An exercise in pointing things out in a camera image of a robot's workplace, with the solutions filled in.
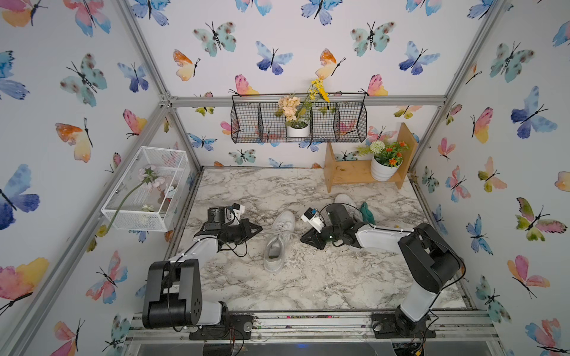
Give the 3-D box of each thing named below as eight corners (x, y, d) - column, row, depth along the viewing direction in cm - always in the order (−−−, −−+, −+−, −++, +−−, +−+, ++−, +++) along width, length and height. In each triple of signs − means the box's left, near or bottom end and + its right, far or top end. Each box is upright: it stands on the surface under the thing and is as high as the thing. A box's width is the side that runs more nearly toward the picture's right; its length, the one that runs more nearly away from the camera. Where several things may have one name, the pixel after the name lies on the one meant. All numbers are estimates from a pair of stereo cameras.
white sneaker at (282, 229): (260, 270, 88) (257, 260, 80) (279, 217, 103) (278, 204, 95) (280, 276, 86) (279, 266, 79) (297, 221, 102) (297, 208, 94)
